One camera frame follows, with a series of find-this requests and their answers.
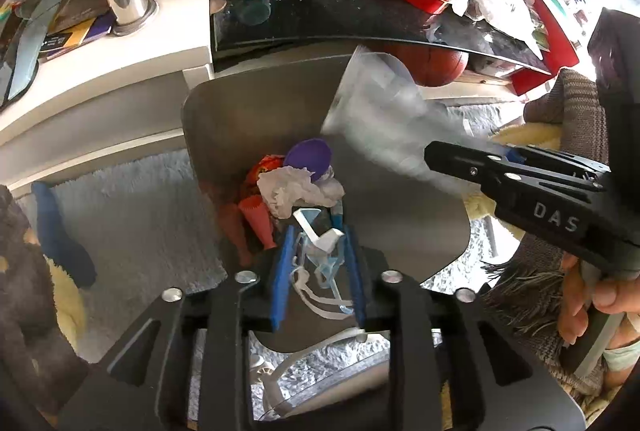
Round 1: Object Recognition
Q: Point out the orange red snack wrapper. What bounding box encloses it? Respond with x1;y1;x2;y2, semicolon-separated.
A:
244;152;288;199

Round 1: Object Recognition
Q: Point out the blue sock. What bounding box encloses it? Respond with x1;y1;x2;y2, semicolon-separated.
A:
31;181;98;290

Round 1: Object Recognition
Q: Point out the white coffee table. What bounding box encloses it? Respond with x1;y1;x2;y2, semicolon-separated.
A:
0;0;581;194

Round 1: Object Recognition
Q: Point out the yellow fluffy blanket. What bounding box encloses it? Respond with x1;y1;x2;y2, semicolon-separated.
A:
44;253;88;354

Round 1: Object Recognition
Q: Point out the grey curved sheath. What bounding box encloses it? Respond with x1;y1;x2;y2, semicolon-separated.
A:
0;0;68;107

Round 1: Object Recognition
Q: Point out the purple yellow booklet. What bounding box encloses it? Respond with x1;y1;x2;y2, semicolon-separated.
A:
42;12;117;59

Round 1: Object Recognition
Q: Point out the purple plastic lid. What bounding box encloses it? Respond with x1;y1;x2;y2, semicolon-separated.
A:
282;138;335;182

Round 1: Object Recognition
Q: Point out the white plastic hook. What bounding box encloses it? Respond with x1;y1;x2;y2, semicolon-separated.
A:
292;207;347;254

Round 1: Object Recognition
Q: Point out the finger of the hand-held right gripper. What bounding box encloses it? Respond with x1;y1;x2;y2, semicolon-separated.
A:
502;145;611;185
424;141;601;213

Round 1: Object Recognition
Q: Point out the clear plastic bag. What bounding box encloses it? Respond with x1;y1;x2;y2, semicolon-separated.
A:
320;45;483;184

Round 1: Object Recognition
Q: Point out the black glass shelf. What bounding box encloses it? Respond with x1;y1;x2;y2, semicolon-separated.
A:
209;0;558;76

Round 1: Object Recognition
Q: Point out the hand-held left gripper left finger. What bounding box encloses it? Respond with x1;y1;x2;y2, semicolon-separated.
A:
57;225;297;431

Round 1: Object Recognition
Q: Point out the orange basketball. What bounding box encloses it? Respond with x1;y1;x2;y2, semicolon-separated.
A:
382;45;470;88

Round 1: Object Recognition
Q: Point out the person's right hand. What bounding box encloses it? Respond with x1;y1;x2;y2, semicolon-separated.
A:
556;255;640;347

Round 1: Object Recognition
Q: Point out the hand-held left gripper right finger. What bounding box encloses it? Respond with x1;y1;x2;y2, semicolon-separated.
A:
344;225;586;431

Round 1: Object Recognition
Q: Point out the brown plush toy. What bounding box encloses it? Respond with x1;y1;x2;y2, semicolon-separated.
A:
0;185;93;414

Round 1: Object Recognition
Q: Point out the crumpled white tissue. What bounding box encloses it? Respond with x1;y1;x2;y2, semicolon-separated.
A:
256;165;347;219

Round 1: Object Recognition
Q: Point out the grey metal bin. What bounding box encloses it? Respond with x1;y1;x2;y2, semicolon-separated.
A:
181;47;474;354

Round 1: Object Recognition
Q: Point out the blue face mask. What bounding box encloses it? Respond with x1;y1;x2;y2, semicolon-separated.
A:
290;206;362;323

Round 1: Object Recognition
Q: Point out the red paper cone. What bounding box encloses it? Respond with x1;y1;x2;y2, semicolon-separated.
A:
237;195;278;252

